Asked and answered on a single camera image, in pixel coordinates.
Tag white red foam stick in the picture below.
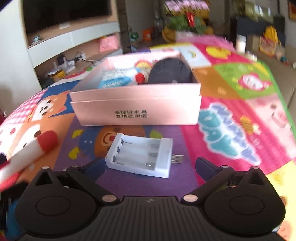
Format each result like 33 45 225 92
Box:
1 131 59 192

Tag white battery charger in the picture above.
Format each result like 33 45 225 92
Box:
105 133 183 178

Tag blue wet wipes pack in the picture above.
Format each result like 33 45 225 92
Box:
98 68 140 89

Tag black plush toy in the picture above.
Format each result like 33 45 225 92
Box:
148 58 193 84

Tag colourful cartoon play mat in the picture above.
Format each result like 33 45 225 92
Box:
1 41 295 240

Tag pink cardboard box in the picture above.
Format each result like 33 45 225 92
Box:
70 51 202 126

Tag white tv cabinet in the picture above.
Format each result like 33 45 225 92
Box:
27 16 120 87

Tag pink gift bag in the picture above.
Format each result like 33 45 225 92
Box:
99 35 119 52

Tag white cup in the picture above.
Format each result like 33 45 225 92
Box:
235 35 247 54

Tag yellow backpack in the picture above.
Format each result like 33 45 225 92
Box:
259 25 281 57

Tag pink orchid flower pot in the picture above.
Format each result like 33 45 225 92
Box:
162 1 214 43

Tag black television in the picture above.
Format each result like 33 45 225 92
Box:
23 0 111 35

